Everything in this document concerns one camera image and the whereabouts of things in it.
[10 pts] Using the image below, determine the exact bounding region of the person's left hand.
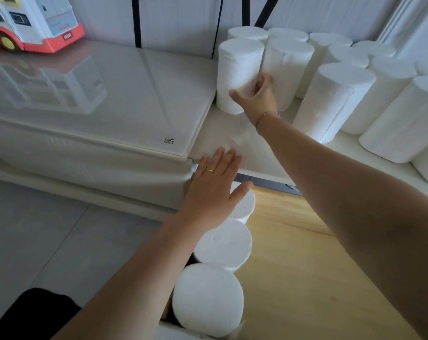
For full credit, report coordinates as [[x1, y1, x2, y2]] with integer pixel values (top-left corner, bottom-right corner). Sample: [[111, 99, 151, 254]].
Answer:
[[178, 146, 254, 233]]

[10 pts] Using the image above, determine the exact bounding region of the person's right hand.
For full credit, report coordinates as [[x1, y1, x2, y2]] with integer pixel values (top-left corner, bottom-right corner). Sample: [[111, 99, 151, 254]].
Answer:
[[229, 73, 281, 133]]

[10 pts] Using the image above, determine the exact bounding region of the group of white paper rolls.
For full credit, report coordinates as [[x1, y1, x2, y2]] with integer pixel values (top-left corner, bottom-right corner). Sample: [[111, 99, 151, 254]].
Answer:
[[227, 25, 428, 190]]

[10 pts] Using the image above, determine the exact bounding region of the white drawer with wooden inside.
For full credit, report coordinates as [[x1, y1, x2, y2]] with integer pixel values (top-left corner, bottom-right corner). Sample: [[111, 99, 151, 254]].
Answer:
[[157, 180, 425, 340]]

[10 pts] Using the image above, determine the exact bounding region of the person's right forearm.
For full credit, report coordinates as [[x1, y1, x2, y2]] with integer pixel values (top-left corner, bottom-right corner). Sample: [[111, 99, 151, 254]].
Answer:
[[256, 113, 428, 340]]

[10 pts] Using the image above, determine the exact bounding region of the person's left forearm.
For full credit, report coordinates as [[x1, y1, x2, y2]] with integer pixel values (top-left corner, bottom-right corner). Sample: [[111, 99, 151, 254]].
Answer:
[[51, 212, 216, 340]]

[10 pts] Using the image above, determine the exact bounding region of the white cabinet top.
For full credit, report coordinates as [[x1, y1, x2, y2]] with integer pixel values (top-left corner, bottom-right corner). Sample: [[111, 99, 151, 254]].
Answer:
[[188, 97, 428, 197]]

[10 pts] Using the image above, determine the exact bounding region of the white glass-topped cabinet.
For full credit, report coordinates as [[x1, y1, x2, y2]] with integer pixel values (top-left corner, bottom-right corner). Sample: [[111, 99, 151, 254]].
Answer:
[[0, 38, 218, 223]]

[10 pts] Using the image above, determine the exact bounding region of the white and orange toy bus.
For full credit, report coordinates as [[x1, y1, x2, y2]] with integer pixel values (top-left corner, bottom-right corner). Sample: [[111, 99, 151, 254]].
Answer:
[[0, 0, 86, 54]]

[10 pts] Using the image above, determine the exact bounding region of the thin red bracelet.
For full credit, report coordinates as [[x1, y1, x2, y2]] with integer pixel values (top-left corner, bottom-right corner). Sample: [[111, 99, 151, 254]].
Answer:
[[255, 110, 281, 136]]

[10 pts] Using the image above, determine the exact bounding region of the black metal stand frame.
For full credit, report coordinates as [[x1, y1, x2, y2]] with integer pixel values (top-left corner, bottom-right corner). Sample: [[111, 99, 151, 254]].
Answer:
[[130, 0, 282, 49]]

